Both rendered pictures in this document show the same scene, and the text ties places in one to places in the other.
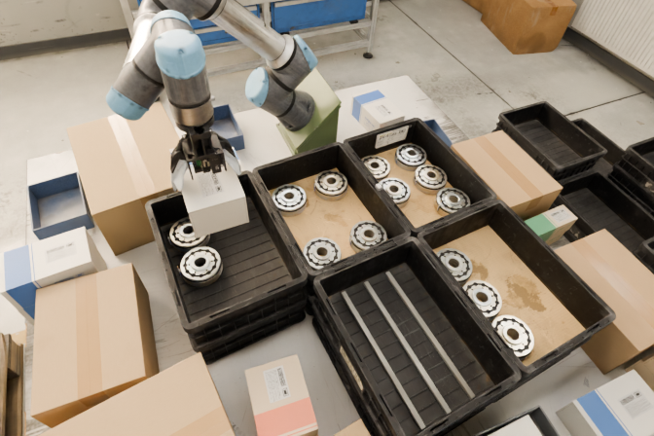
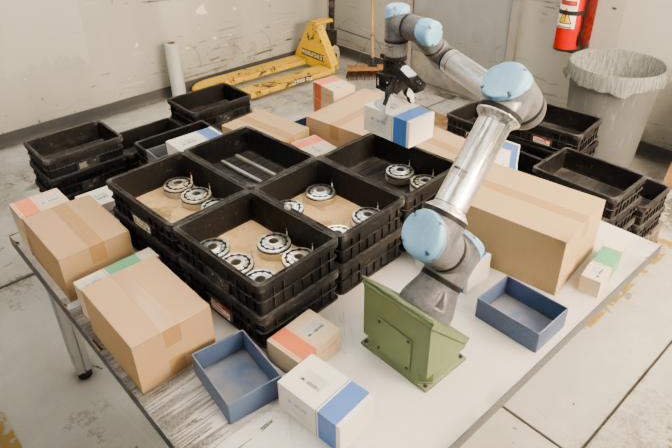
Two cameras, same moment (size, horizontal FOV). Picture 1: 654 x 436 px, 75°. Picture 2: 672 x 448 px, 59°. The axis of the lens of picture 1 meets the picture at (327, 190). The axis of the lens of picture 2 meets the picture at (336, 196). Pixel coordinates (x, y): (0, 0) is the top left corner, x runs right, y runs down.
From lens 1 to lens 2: 2.38 m
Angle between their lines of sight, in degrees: 99
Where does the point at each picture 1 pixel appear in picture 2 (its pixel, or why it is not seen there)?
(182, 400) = (357, 125)
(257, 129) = (483, 345)
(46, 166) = (634, 244)
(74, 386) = not seen: hidden behind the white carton
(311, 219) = (341, 218)
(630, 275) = (61, 230)
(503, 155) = (141, 309)
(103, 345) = not seen: hidden behind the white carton
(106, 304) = (435, 148)
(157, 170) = (485, 191)
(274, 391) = (318, 146)
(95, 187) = (513, 173)
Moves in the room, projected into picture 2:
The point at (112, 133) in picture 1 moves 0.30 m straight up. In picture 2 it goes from (561, 205) to (581, 117)
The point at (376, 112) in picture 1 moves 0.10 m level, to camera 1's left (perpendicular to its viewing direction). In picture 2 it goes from (323, 372) to (363, 364)
